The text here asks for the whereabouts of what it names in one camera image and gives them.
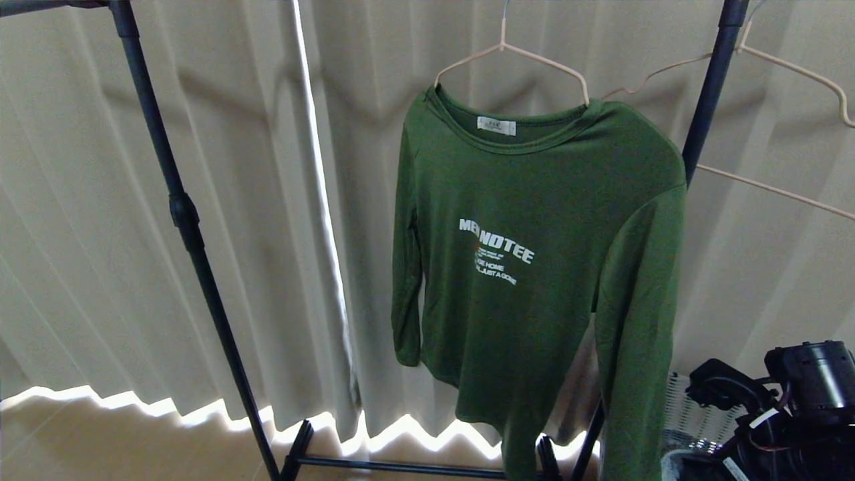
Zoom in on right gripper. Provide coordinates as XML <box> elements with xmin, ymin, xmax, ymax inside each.
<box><xmin>675</xmin><ymin>431</ymin><xmax>855</xmax><ymax>481</ymax></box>

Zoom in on white laundry basket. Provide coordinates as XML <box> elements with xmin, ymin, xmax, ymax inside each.
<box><xmin>660</xmin><ymin>373</ymin><xmax>743</xmax><ymax>481</ymax></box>

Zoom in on pink clothes hanger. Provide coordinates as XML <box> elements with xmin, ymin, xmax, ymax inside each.
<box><xmin>434</xmin><ymin>0</ymin><xmax>592</xmax><ymax>108</ymax></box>
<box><xmin>601</xmin><ymin>0</ymin><xmax>855</xmax><ymax>222</ymax></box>

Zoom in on black clothes rack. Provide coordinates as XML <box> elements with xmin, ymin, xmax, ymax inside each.
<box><xmin>0</xmin><ymin>0</ymin><xmax>752</xmax><ymax>481</ymax></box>

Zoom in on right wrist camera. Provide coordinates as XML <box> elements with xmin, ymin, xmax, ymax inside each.
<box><xmin>687</xmin><ymin>359</ymin><xmax>777</xmax><ymax>416</ymax></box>

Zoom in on beige curtain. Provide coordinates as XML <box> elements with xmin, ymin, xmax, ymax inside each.
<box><xmin>0</xmin><ymin>0</ymin><xmax>855</xmax><ymax>455</ymax></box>

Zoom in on green printed shirt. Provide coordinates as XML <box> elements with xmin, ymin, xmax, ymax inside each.
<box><xmin>391</xmin><ymin>84</ymin><xmax>687</xmax><ymax>481</ymax></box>

